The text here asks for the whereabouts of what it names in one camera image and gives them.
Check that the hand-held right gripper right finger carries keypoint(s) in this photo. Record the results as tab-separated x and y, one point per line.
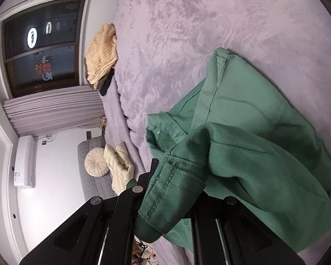
204	209

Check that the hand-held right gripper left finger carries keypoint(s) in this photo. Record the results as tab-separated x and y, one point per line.
143	179

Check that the green work jacket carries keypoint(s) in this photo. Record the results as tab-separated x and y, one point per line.
251	149

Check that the cream quilted puffer vest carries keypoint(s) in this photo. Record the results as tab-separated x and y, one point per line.
118	165

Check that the grey quilted headboard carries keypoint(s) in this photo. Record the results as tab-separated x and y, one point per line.
96	187

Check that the round cream cushion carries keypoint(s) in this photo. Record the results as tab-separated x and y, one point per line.
96	161

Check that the small yellow bedside object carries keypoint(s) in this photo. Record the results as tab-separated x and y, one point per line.
102	122

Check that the dark cloth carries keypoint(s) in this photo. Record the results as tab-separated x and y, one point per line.
107	85

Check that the white air conditioner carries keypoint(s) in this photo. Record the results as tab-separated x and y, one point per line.
24	162

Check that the beige striped sweater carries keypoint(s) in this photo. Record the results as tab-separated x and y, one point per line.
102	55

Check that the dark framed window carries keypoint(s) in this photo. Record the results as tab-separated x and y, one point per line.
44	47

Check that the black wall strip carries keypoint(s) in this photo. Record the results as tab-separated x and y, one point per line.
88	134

